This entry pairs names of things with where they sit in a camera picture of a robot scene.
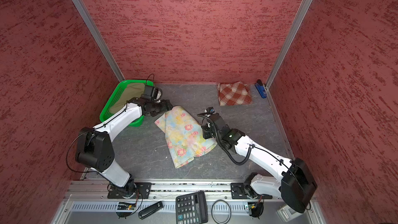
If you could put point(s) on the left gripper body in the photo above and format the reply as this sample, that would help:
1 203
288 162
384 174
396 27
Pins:
159 108

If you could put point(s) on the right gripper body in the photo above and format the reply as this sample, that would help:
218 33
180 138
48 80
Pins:
209 132

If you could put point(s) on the floral pastel skirt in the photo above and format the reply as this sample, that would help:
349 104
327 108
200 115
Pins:
184 136

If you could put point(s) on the red plaid skirt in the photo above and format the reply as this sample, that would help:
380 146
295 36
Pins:
234 94

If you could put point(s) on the green plastic basket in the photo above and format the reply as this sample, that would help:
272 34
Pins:
105 114

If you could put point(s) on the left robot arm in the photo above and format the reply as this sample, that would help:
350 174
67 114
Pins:
94 146

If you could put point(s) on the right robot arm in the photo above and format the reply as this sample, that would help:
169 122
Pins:
292 180

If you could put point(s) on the olive green skirt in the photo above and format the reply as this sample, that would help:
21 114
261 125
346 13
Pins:
133 90

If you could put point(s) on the blue clamp tool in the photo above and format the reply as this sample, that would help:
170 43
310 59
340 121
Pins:
261 88

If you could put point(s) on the black calculator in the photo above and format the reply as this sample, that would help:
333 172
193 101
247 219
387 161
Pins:
191 208

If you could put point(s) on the left circuit board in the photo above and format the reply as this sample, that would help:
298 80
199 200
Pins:
125 209

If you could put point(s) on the black remote stick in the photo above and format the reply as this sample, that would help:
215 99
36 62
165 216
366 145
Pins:
148 211

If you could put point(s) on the grey white box device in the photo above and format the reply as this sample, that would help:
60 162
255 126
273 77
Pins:
286 213

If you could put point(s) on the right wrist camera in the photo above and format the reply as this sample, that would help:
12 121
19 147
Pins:
210 111

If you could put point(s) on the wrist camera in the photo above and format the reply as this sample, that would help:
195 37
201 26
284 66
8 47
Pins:
210 111
152 93

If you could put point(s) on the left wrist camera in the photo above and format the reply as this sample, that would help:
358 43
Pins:
152 93

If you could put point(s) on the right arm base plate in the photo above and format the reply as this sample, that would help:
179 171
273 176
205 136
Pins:
238 190

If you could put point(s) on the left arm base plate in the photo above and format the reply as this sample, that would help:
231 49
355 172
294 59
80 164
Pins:
143 189

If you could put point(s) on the aluminium front rail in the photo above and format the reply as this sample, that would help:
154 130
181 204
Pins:
94 189

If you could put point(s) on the left aluminium corner post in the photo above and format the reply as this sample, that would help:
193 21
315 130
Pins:
85 15

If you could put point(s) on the aluminium corner post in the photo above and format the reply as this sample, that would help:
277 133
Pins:
297 21
85 15

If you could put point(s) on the right aluminium corner post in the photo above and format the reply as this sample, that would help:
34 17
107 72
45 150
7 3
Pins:
297 21

